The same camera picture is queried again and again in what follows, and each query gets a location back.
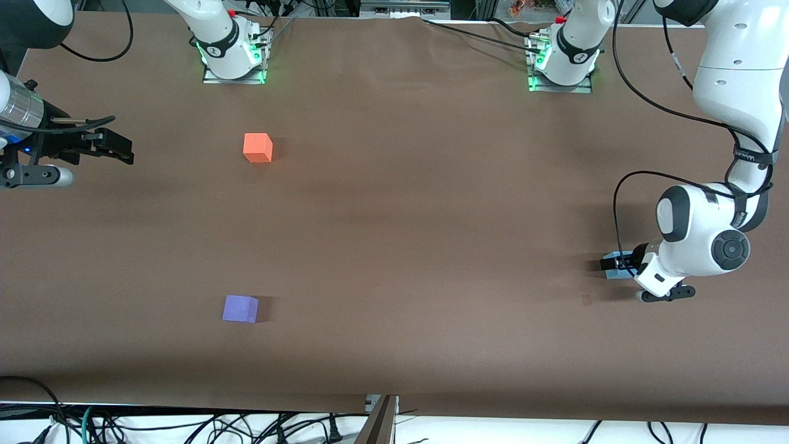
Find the blue foam cube block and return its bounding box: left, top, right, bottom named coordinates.
left=603, top=251, right=637, bottom=280

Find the orange foam cube block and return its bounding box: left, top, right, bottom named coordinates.
left=243, top=133, right=274, bottom=164

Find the purple foam cube block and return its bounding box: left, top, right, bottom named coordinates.
left=222, top=294, right=260, bottom=324

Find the brown table cover sheet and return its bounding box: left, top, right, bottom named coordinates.
left=0, top=11, right=789, bottom=426

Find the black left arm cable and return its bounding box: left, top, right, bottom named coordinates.
left=612, top=0, right=775, bottom=276

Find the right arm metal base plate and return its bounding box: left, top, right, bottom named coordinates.
left=202, top=28, right=272, bottom=85

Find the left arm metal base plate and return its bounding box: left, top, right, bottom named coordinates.
left=525, top=34, right=594, bottom=94

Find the black looped floor cable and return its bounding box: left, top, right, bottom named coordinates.
left=0, top=376, right=64, bottom=444

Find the black cable across table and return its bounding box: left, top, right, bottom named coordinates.
left=422, top=17, right=544, bottom=55

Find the aluminium post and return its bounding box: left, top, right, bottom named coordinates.
left=354, top=395, right=399, bottom=444

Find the aluminium frame rail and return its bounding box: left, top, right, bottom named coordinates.
left=361, top=0, right=451, bottom=19

